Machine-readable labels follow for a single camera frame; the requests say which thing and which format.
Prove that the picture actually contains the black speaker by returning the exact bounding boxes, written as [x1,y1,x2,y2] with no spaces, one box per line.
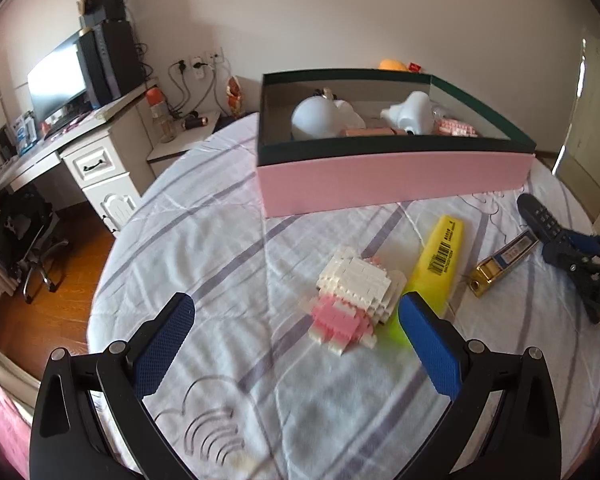
[77,20,146,109]

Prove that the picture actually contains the black power cables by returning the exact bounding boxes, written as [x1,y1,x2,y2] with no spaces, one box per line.
[166,60,216,120]

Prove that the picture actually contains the white nightstand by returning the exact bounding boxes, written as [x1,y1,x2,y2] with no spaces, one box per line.
[146,109,222,179]

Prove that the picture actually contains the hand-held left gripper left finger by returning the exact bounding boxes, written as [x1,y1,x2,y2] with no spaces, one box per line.
[29,292,197,480]

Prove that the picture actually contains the white keyboard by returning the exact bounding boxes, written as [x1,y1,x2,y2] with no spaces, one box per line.
[94,92,147,121]

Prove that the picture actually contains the gold lighter with blue label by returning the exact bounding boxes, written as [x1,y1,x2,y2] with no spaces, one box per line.
[467,230,541,300]

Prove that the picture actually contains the blue white boxes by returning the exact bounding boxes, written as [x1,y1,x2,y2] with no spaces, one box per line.
[10,112,37,154]

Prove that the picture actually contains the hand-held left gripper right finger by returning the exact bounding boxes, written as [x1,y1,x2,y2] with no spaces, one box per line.
[390,291,563,480]

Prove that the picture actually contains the white pink brick figure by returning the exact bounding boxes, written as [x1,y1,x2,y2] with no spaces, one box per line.
[307,246,406,356]

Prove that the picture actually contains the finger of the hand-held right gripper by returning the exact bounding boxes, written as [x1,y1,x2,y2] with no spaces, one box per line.
[516,193,577,249]
[569,232,600,257]

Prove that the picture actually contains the black computer monitor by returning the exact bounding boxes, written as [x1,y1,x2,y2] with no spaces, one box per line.
[27,30,89,127]

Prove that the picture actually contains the orange white figurine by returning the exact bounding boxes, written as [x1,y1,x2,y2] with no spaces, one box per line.
[226,76,244,119]

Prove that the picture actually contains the white desk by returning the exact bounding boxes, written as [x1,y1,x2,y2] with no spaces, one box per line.
[0,77,161,237]

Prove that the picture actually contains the black office chair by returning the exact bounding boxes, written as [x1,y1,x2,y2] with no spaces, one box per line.
[0,189,72,306]

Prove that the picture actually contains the white plastic device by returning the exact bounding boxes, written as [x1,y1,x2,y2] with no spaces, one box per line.
[380,91,438,135]

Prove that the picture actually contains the pink box with green rim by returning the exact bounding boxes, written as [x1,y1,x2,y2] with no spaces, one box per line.
[256,71,537,218]

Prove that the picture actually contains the white wall outlet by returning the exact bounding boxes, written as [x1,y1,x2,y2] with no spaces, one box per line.
[190,47,225,72]

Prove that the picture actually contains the yellow highlighter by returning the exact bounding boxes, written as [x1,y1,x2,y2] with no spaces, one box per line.
[385,215,465,348]

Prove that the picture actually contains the orange capped bottle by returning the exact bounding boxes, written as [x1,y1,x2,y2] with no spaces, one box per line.
[146,87,177,144]

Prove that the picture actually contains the black boxes on tower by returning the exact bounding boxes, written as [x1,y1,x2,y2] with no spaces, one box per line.
[77,0,129,28]

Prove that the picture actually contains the pink white bead block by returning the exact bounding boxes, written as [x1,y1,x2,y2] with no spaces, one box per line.
[435,117,480,137]

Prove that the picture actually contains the white round object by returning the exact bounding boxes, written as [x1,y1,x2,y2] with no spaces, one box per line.
[291,94,366,141]

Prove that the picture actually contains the cream door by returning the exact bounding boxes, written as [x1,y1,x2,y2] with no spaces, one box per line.
[555,35,600,202]

